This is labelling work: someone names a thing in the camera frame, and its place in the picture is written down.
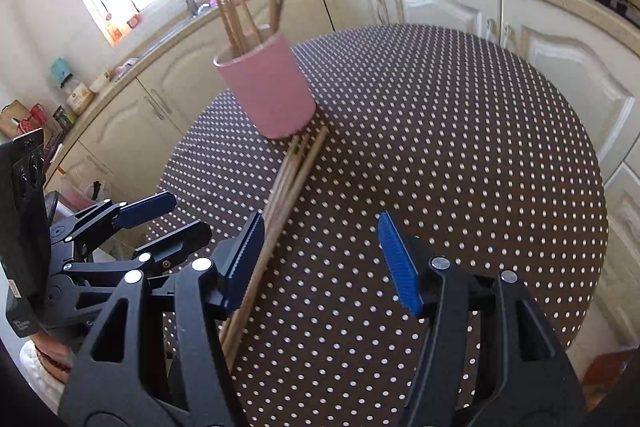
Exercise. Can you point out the brown paper bag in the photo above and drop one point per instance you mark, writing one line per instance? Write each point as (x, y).
(14, 119)

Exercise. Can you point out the teal carton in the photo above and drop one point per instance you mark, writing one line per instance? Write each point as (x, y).
(60, 71)

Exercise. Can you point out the orange bottle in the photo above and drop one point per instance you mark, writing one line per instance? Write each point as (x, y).
(114, 32)

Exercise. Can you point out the small white cup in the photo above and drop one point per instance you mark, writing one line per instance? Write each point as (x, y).
(100, 83)

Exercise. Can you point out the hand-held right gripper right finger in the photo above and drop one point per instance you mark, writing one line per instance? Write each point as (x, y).
(400, 262)

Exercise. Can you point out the brown polka-dot tablecloth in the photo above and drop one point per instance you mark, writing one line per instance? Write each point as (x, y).
(450, 157)

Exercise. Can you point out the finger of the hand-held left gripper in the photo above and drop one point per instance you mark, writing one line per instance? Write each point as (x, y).
(145, 209)
(185, 237)

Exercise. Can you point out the small red jar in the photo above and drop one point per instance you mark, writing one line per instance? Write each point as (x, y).
(132, 21)

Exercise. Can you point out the labelled glass jar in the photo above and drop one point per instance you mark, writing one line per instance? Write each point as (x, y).
(80, 96)

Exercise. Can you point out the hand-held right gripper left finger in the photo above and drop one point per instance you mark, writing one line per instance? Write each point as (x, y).
(247, 252)

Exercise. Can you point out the pink cup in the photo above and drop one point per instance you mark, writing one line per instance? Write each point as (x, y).
(270, 92)

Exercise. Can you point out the bundle of wooden sticks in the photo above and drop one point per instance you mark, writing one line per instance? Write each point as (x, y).
(300, 177)

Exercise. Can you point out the white plastic bag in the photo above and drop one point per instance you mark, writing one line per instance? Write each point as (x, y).
(77, 194)

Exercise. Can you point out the small dark spice jar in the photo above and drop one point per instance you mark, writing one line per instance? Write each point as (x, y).
(62, 117)

